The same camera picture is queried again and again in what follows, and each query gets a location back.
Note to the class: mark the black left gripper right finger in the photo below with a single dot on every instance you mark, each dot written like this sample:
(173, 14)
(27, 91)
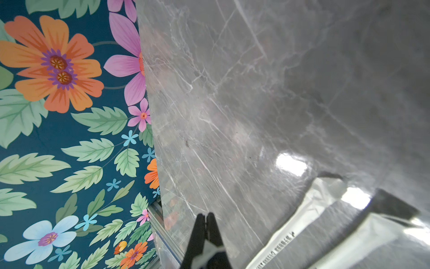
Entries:
(218, 258)

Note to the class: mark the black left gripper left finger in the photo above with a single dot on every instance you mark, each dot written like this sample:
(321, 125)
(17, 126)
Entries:
(196, 242)

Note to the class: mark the seventeenth white straw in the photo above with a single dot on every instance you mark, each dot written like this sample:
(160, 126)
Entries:
(322, 194)

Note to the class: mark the sixteenth white straw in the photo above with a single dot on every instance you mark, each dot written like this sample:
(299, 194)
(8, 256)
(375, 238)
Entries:
(375, 231)

